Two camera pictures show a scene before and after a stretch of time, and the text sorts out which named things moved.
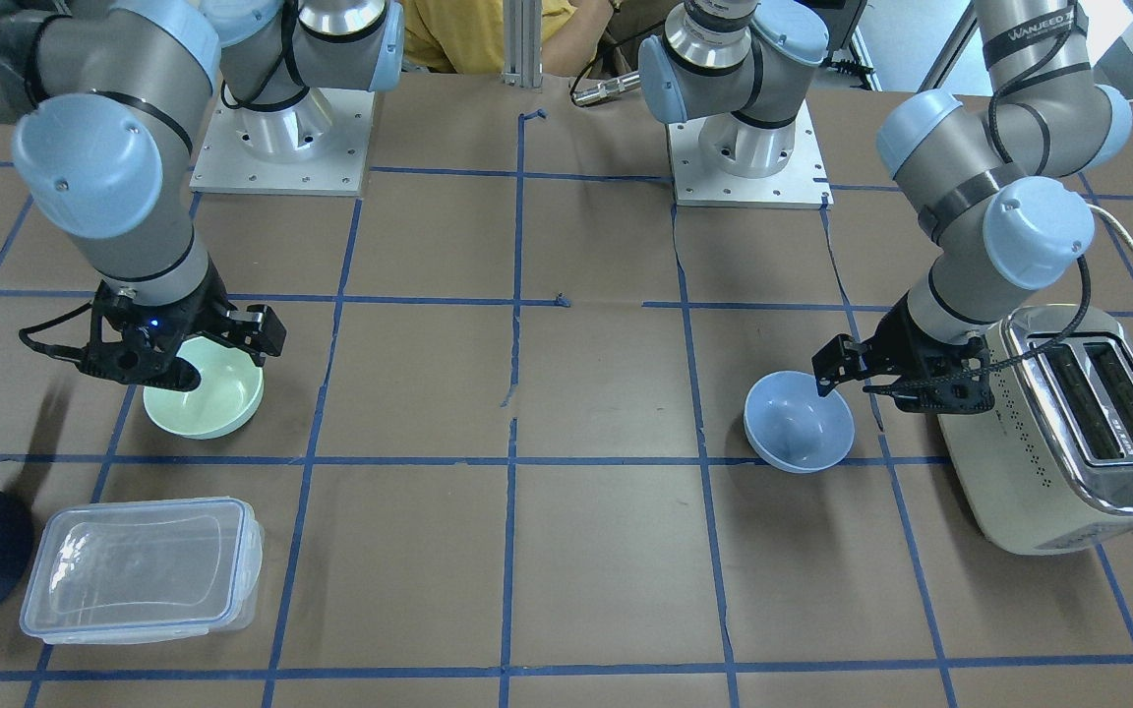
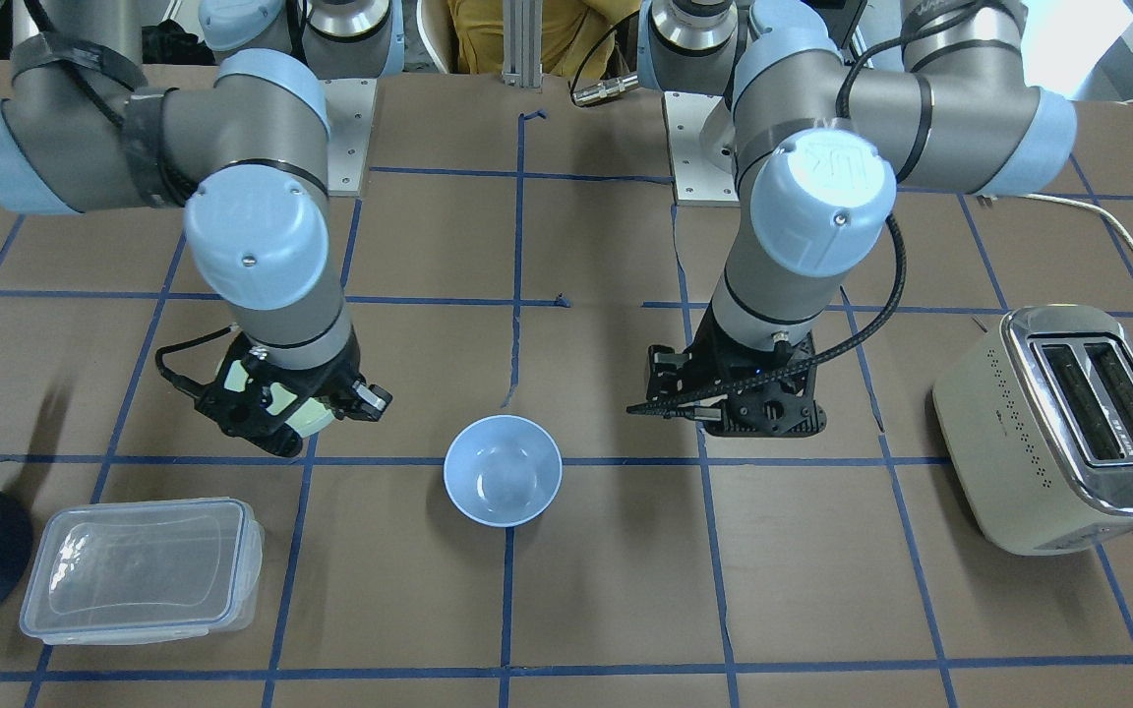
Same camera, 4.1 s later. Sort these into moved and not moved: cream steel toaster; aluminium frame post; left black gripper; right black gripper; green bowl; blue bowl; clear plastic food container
Moved: left black gripper; blue bowl; green bowl; right black gripper
Not moved: clear plastic food container; aluminium frame post; cream steel toaster
